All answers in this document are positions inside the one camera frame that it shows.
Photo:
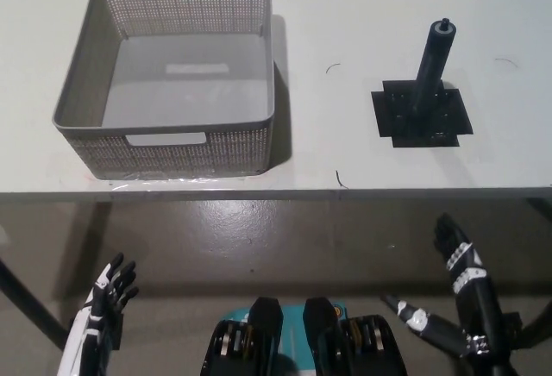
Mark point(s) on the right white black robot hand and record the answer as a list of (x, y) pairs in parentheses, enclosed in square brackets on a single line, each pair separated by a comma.
[(478, 307)]

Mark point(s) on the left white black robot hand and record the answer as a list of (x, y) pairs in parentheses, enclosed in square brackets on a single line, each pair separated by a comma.
[(82, 333)]

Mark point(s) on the black table leg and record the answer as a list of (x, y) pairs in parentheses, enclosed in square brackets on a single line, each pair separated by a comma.
[(539, 324), (30, 302)]

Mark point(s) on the clear adhesive tape strip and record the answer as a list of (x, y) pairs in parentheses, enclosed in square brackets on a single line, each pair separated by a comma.
[(181, 181)]

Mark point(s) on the black teal robot body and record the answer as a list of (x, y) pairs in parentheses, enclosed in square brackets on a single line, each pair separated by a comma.
[(267, 350)]

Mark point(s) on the thin black thread piece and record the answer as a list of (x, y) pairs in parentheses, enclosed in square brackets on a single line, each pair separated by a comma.
[(332, 66), (340, 179), (505, 60)]

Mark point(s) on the grey perforated plastic basket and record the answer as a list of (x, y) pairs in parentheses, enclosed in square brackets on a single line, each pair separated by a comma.
[(86, 143)]

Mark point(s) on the black taped stand base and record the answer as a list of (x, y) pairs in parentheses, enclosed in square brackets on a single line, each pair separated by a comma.
[(388, 113)]

